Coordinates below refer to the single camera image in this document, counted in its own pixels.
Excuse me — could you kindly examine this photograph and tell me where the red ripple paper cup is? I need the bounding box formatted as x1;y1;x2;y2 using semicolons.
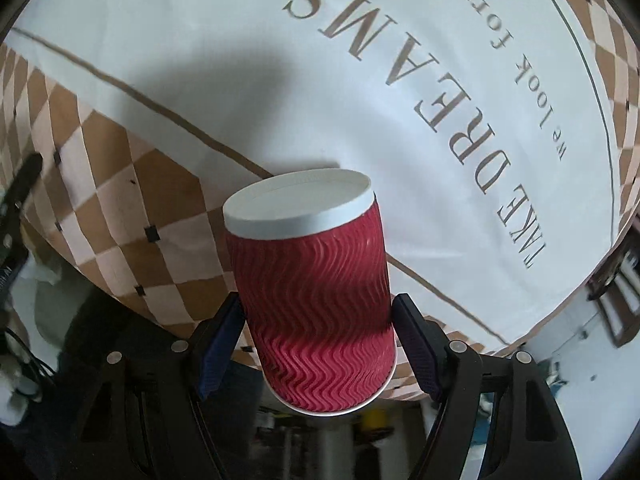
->
222;168;396;416

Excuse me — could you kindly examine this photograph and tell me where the checkered tablecloth with text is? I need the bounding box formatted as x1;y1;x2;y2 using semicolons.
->
1;0;639;353

